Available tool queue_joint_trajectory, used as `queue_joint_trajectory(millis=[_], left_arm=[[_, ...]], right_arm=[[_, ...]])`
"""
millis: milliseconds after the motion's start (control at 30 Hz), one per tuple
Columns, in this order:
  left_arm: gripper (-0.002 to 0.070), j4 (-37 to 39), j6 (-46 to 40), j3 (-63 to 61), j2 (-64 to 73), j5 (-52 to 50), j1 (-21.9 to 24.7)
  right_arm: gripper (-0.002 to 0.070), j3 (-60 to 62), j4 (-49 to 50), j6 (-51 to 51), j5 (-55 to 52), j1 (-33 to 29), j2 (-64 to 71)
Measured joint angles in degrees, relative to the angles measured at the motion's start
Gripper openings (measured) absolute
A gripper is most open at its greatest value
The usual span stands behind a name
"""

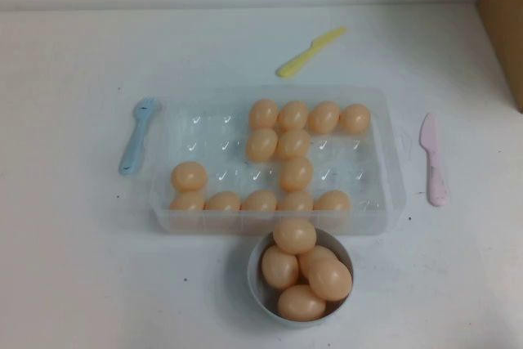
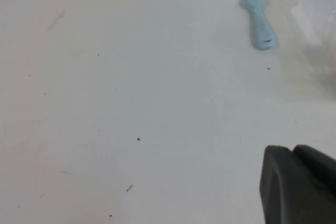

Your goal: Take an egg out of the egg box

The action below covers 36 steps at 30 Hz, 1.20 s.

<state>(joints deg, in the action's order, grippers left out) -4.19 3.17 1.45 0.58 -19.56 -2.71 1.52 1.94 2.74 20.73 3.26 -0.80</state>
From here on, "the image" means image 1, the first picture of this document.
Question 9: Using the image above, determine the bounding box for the tan plastic egg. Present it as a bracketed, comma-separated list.
[308, 257, 353, 302]
[277, 284, 328, 321]
[170, 161, 208, 193]
[169, 191, 206, 213]
[248, 98, 279, 130]
[338, 103, 372, 135]
[313, 190, 352, 213]
[277, 100, 310, 132]
[307, 101, 341, 135]
[261, 244, 300, 291]
[246, 128, 279, 163]
[279, 156, 315, 193]
[241, 190, 279, 213]
[277, 191, 315, 213]
[272, 217, 318, 255]
[276, 128, 311, 161]
[297, 245, 338, 280]
[204, 190, 242, 213]

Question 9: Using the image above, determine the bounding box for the clear plastic egg box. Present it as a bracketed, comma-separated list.
[146, 85, 409, 236]

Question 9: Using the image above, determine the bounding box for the brown cardboard box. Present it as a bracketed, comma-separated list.
[476, 0, 523, 114]

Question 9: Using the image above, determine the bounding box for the yellow plastic knife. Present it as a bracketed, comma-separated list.
[276, 25, 348, 78]

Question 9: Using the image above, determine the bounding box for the grey round bowl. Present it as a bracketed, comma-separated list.
[247, 226, 355, 320]

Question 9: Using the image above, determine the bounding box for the light blue plastic fork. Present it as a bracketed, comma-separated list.
[118, 97, 161, 177]

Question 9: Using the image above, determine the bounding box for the pink plastic knife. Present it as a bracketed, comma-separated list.
[418, 112, 450, 208]

